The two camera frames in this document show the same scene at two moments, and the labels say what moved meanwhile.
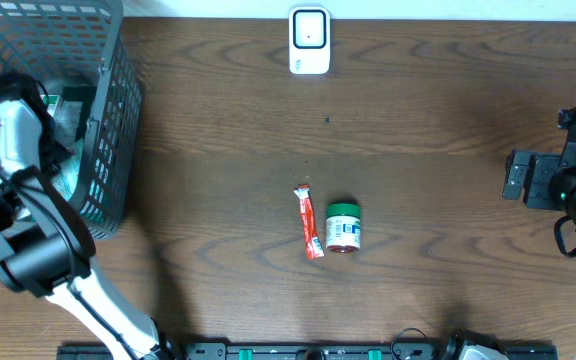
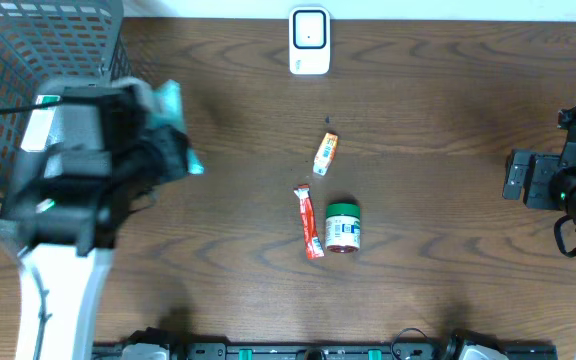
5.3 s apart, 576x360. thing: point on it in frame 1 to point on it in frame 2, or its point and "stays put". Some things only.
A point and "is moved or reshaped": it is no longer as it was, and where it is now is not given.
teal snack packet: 66,179 is moved or reshaped
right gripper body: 547,165 stays put
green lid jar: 343,227 stays put
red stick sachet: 313,243 stays put
